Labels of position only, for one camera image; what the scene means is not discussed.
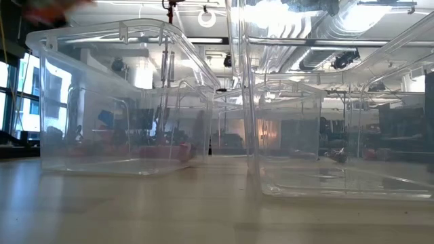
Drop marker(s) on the clear plastic bin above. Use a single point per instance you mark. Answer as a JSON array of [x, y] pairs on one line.
[[112, 101], [339, 183], [220, 128]]

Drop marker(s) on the black ceiling spotlight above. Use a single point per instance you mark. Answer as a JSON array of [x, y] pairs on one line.
[[344, 59], [117, 64], [376, 86], [228, 61]]

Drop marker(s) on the white round ceiling fixture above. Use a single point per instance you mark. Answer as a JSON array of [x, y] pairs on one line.
[[207, 25]]

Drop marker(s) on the black T-shaped stand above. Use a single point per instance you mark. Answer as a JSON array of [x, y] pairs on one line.
[[344, 112]]

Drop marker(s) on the long ceiling light strip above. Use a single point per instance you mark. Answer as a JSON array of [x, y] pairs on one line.
[[205, 40]]

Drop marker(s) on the black computer monitor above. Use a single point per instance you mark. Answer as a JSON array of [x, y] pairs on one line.
[[144, 118], [400, 118]]

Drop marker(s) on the black upright panel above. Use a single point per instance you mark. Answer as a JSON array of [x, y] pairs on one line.
[[429, 118]]

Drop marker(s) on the large window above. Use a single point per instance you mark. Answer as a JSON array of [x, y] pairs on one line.
[[27, 101]]

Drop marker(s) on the silver ceiling air duct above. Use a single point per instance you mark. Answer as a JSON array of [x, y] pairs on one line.
[[305, 34]]

